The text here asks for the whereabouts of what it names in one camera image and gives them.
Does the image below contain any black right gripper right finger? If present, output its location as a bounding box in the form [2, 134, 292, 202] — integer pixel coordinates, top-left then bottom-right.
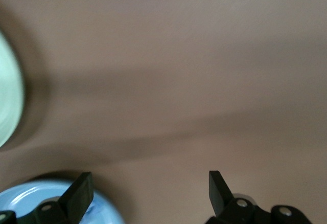
[205, 170, 311, 224]

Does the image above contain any brown table cover sheet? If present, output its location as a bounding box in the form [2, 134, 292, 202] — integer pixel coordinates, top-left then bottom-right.
[0, 0, 327, 224]

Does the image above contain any blue plate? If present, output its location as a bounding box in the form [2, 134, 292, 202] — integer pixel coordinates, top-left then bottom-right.
[0, 182, 126, 224]

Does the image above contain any green plate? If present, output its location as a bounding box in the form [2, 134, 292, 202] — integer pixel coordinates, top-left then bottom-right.
[0, 26, 26, 149]

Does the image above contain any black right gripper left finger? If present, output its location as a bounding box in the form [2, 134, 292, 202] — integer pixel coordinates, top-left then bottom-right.
[0, 172, 95, 224]

